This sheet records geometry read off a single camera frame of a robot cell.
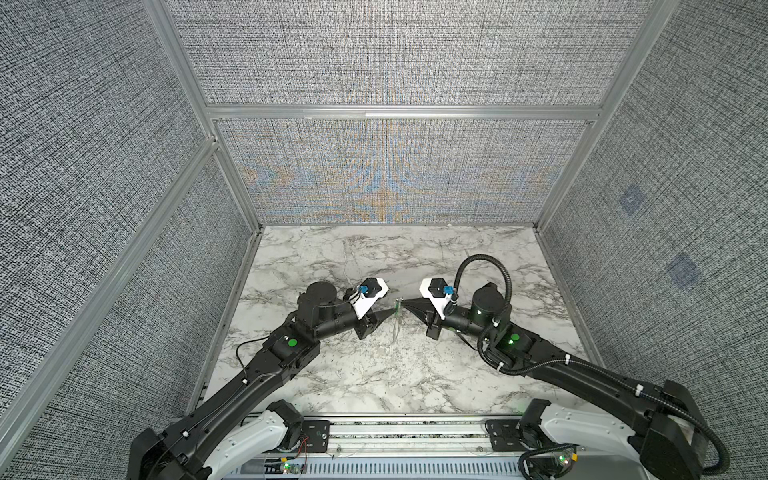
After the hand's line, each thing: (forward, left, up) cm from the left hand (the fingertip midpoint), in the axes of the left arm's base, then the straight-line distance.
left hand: (388, 301), depth 70 cm
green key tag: (-2, -2, 0) cm, 3 cm away
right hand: (0, -4, +1) cm, 4 cm away
